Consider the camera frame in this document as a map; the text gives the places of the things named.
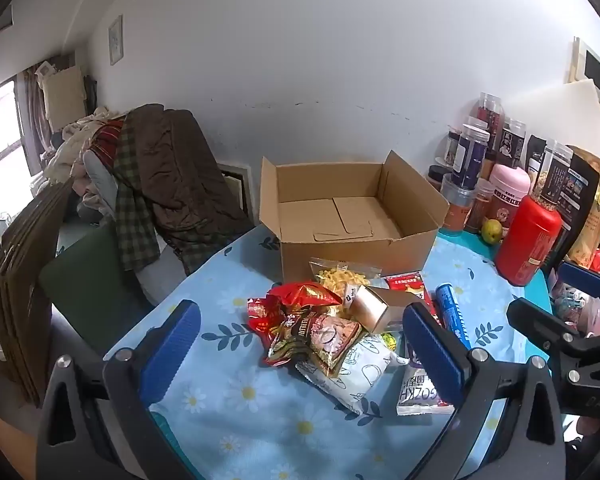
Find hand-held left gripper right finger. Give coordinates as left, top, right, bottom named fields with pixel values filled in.
left=402, top=302, right=567, bottom=480

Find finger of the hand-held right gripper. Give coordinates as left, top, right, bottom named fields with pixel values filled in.
left=558, top=259, right=600, bottom=321
left=506, top=297, right=600, bottom=387

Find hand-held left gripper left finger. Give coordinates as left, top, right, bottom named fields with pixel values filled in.
left=36, top=299, right=203, bottom=480

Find blue snack tube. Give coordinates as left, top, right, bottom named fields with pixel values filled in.
left=435, top=284, right=473, bottom=351

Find white purple sachet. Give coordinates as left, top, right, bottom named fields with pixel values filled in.
left=396, top=355, right=455, bottom=417

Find gold box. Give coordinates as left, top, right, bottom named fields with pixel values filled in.
left=350, top=285, right=428, bottom=335

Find white patterned snack packet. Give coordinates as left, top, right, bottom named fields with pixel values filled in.
left=296, top=335, right=410, bottom=416

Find brown pink snack packet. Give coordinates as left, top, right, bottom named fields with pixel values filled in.
left=295, top=312, right=363, bottom=378

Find waffle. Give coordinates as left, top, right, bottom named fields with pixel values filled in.
left=308, top=257, right=383, bottom=296

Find cardboard box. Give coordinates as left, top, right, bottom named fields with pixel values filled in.
left=258, top=150, right=451, bottom=286

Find red crinkly snack packet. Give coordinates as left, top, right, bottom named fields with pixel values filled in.
left=247, top=281, right=343, bottom=336

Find teal table cover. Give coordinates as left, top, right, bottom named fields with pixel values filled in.
left=437, top=230, right=554, bottom=361

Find red canister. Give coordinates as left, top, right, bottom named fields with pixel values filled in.
left=495, top=194, right=563, bottom=287

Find green fruit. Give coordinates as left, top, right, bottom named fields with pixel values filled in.
left=481, top=218, right=503, bottom=245

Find dark green seat cushion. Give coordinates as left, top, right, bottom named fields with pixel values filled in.
left=40, top=225, right=151, bottom=356

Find clear jar with granola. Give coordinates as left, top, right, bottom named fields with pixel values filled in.
left=530, top=140, right=573, bottom=211

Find pink lidded jar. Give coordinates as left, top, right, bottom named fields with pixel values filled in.
left=487, top=162, right=531, bottom=233

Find slim jar red contents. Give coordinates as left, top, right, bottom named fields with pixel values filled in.
left=467, top=180, right=496, bottom=235

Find small black pouch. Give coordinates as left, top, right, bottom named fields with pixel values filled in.
left=525, top=135, right=547, bottom=176

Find wide jar orange contents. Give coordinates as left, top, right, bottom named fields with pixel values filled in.
left=440, top=172, right=478, bottom=233

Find jar with black label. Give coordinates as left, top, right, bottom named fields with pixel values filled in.
left=497, top=117, right=528, bottom=168

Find flat cardboard sheets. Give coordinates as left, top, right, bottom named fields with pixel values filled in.
left=0, top=180, right=76, bottom=406

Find tall jar dark blue label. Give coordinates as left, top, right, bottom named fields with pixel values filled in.
left=450, top=129, right=491, bottom=191

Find white foam board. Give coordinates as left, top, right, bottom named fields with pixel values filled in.
left=507, top=77, right=600, bottom=161

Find brown lidded jar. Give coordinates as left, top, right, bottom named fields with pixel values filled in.
left=426, top=165, right=451, bottom=191

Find tall jar red contents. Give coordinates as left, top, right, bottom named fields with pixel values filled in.
left=475, top=92, right=504, bottom=136

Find red plaid garment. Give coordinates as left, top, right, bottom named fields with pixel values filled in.
left=87, top=117, right=128, bottom=171

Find beige clothes pile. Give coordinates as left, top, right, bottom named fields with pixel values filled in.
left=45, top=107, right=113, bottom=186

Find curtain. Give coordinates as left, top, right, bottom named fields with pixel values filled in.
left=17, top=67, right=56, bottom=171

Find tan cardboard panel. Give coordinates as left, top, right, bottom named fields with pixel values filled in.
left=42, top=65, right=88, bottom=133

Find framed wall picture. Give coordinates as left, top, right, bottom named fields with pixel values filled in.
left=108, top=15, right=124, bottom=66

